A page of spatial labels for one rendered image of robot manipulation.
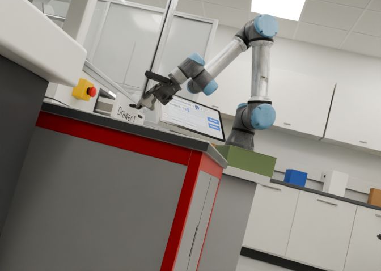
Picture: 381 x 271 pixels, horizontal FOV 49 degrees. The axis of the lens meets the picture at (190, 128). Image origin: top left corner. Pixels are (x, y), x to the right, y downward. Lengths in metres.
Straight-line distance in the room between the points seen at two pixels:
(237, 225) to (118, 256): 0.98
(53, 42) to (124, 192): 0.42
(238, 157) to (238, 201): 0.21
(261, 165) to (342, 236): 2.96
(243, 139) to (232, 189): 0.25
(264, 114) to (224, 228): 0.56
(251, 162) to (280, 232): 2.83
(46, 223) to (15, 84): 0.40
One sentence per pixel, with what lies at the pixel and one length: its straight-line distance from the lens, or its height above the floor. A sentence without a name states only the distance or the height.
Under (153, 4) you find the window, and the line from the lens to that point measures 2.30.
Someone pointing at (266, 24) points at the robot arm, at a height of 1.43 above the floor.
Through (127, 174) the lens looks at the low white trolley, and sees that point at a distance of 1.12.
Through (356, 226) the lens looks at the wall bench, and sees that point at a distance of 4.90.
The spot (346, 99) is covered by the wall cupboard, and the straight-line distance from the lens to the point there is 5.35.
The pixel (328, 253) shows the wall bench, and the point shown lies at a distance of 4.86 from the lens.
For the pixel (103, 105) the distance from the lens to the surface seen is 1.81.
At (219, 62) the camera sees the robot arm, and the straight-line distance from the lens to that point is 2.04.
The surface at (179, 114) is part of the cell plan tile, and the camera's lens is 2.79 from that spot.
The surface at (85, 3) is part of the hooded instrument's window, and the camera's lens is 1.10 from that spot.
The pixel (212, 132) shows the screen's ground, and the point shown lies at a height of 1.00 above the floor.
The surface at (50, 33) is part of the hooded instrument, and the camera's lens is 0.96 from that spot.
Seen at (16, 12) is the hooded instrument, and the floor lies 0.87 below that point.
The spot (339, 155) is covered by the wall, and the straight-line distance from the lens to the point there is 5.60.
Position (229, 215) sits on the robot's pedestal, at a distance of 2.00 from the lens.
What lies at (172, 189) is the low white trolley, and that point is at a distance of 1.09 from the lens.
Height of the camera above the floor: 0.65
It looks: 7 degrees up
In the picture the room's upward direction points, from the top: 15 degrees clockwise
